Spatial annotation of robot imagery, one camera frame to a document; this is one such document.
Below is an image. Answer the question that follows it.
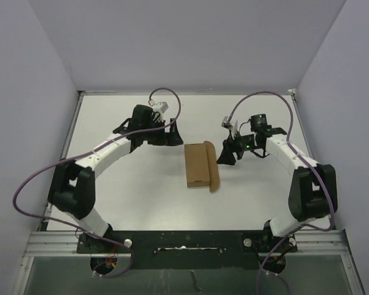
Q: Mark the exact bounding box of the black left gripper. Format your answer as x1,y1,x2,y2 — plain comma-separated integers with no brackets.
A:
142,118,182,146

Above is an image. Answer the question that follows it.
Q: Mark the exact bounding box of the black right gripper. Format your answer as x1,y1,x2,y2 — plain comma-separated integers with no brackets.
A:
217,130,260,165

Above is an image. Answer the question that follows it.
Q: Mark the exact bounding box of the brown cardboard paper box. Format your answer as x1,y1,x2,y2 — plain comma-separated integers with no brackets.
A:
184,141,220,193

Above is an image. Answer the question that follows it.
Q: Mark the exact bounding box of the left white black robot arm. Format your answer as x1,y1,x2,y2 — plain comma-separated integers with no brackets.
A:
48,102,183,253

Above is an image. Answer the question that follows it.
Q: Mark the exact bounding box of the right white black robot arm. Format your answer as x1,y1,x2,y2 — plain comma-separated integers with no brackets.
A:
216,114,338,251

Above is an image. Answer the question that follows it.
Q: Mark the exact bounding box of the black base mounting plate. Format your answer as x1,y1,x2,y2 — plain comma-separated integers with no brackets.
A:
76,229,298,274

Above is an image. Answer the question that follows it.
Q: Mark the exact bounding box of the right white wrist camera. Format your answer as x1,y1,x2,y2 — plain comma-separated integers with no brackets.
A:
221,116,238,138

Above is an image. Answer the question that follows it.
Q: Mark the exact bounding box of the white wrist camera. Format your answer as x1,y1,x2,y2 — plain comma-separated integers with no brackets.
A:
148,99,169,121
221,116,238,138

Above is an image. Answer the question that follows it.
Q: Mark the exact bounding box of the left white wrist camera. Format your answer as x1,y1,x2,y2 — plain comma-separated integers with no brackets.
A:
148,99,169,121

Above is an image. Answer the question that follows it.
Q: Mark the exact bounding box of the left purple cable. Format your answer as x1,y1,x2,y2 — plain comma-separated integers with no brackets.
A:
12,88,181,279

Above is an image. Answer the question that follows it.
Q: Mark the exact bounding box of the purple cable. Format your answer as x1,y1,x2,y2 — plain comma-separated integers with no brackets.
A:
12,88,181,279
229,91,336,295

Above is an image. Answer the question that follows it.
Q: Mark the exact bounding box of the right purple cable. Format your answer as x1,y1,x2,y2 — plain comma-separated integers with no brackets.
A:
229,91,336,295

